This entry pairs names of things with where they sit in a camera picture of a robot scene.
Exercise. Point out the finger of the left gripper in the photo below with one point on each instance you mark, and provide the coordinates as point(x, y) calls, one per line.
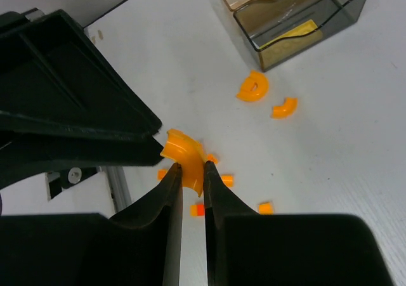
point(63, 105)

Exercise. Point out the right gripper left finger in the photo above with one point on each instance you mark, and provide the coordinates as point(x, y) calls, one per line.
point(147, 235)

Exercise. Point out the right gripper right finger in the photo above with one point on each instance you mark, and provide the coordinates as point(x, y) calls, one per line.
point(219, 202)

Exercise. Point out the orange curved lego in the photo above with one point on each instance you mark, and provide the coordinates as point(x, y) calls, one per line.
point(189, 154)
point(286, 109)
point(228, 180)
point(212, 158)

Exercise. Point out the orange half-round lego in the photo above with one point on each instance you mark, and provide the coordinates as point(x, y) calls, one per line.
point(254, 87)

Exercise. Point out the yellow long lego plate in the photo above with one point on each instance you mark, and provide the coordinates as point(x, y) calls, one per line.
point(289, 43)

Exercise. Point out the small orange red lego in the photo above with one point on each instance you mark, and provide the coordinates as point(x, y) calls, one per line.
point(197, 210)

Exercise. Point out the grey transparent container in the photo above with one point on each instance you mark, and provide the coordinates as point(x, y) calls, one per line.
point(277, 30)

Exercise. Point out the aluminium front rail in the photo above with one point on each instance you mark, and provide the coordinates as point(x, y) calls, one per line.
point(119, 188)

